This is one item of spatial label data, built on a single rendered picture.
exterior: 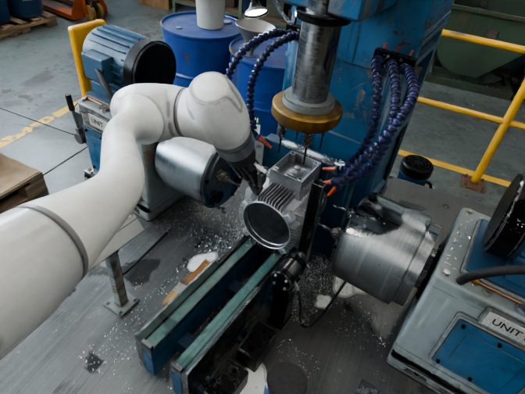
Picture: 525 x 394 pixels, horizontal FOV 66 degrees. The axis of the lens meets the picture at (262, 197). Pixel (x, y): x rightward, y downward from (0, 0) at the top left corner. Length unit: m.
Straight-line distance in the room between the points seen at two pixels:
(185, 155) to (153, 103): 0.40
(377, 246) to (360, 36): 0.54
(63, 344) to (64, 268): 0.79
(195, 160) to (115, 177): 0.66
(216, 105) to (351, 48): 0.52
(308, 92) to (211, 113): 0.31
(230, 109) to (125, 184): 0.31
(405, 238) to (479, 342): 0.26
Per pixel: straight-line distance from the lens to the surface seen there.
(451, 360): 1.08
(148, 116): 0.80
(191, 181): 1.19
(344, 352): 1.18
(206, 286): 1.10
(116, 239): 1.03
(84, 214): 0.45
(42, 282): 0.40
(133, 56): 1.25
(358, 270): 1.02
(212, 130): 0.78
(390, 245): 0.98
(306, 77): 0.97
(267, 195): 1.08
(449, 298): 0.97
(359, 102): 1.20
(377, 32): 1.12
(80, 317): 1.24
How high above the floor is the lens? 1.79
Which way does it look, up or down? 40 degrees down
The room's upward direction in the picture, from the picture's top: 7 degrees clockwise
